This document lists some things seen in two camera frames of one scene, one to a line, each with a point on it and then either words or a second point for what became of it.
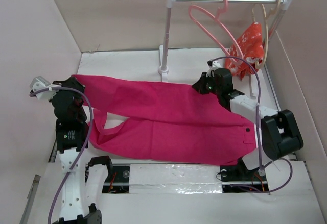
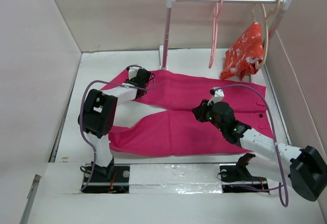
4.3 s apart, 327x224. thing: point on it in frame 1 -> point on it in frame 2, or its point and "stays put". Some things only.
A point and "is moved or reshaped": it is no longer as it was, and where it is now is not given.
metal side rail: (26, 217) stays put
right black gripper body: (208, 85) -> (206, 114)
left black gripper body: (81, 88) -> (145, 91)
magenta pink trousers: (167, 122) is moved or reshaped
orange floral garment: (244, 56) stays put
